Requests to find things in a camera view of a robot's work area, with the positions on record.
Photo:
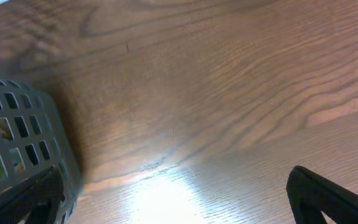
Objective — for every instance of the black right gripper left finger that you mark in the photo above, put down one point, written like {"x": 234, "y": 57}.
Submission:
{"x": 35, "y": 200}

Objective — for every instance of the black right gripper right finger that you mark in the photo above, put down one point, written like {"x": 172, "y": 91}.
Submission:
{"x": 312, "y": 196}

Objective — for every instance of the grey plastic basket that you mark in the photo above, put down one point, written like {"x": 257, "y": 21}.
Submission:
{"x": 32, "y": 140}

